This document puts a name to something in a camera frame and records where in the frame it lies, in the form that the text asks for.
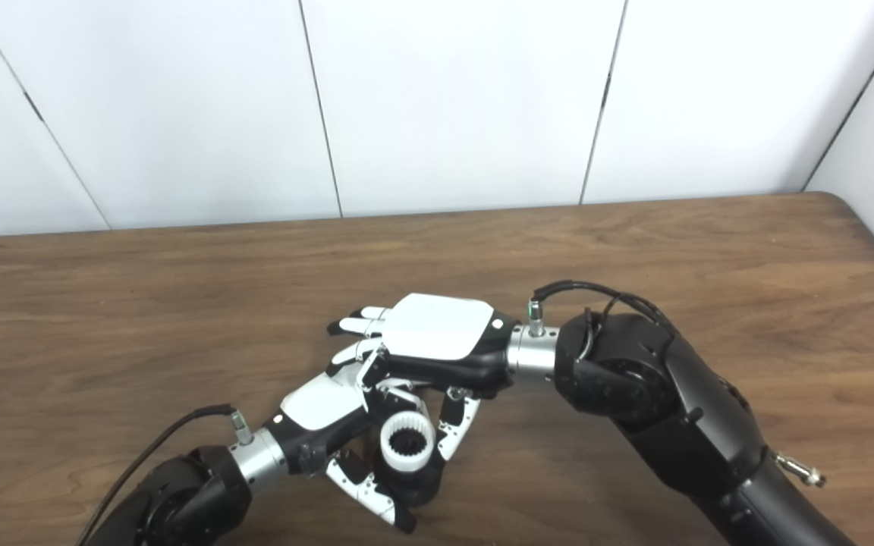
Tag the round black plastic part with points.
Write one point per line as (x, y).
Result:
(422, 489)

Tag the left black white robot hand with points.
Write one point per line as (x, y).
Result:
(315, 402)

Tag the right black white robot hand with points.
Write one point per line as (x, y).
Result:
(437, 326)

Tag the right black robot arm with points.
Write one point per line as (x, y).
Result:
(649, 379)

